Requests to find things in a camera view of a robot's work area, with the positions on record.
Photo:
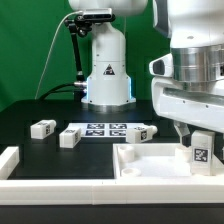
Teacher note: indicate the white U-shaped fence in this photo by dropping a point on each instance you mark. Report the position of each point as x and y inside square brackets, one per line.
[101, 191]

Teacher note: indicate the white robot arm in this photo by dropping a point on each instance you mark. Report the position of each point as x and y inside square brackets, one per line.
[188, 82]

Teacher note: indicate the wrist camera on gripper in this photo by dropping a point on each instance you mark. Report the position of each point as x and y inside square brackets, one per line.
[162, 66]

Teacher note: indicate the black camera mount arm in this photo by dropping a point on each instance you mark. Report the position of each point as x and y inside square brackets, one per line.
[80, 26]

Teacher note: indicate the white square tabletop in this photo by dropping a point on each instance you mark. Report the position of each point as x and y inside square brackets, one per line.
[157, 161]

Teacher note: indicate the white marker base plate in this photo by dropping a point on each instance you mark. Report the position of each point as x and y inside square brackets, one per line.
[103, 129]

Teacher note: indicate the grey camera on mount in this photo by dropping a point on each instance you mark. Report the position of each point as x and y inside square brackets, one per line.
[97, 14]

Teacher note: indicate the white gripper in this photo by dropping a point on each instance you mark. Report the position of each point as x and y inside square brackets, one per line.
[201, 109]

